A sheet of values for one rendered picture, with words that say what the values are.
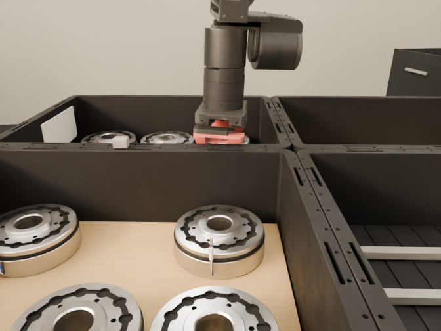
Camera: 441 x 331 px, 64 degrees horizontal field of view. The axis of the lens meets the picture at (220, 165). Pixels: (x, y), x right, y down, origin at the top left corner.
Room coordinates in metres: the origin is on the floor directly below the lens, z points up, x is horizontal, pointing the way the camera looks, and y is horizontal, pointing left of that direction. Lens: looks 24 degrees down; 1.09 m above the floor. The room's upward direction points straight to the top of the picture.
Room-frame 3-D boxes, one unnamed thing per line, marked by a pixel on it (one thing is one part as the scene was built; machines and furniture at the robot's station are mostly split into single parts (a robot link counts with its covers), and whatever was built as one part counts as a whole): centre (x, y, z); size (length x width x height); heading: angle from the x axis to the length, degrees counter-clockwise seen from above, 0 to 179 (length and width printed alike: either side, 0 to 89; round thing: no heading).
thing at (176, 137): (0.64, 0.10, 0.86); 0.05 x 0.05 x 0.01
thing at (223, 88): (0.50, 0.00, 0.98); 0.10 x 0.07 x 0.07; 174
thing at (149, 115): (0.57, 0.10, 0.87); 0.40 x 0.30 x 0.11; 89
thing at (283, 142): (0.57, 0.10, 0.92); 0.40 x 0.30 x 0.02; 89
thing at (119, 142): (0.42, 0.12, 0.94); 0.02 x 0.01 x 0.01; 89
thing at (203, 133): (0.48, 0.00, 0.91); 0.07 x 0.07 x 0.09; 84
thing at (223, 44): (0.50, -0.01, 1.04); 0.07 x 0.06 x 0.07; 99
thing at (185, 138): (0.64, 0.10, 0.86); 0.10 x 0.10 x 0.01
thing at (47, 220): (0.35, 0.22, 0.86); 0.05 x 0.05 x 0.01
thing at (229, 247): (0.34, 0.00, 0.86); 0.10 x 0.10 x 0.01
